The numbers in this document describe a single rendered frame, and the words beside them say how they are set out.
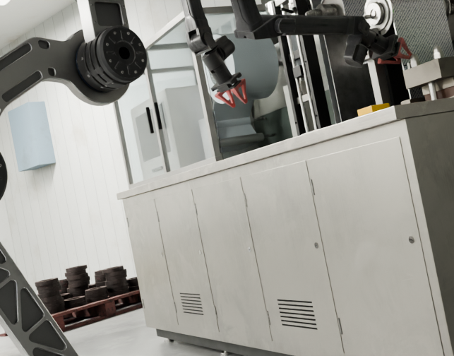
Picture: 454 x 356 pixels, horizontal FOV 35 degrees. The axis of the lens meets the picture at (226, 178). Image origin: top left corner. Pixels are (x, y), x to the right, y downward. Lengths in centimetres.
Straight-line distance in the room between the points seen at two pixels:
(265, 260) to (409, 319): 81
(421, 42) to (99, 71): 119
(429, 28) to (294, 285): 103
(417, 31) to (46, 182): 630
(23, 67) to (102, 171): 563
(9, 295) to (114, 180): 555
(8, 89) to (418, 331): 132
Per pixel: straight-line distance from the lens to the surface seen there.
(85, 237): 783
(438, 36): 261
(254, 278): 298
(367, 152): 222
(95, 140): 743
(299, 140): 247
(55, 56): 184
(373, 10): 254
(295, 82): 279
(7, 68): 177
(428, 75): 233
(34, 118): 810
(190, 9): 240
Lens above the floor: 73
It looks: 2 degrees up
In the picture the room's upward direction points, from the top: 11 degrees counter-clockwise
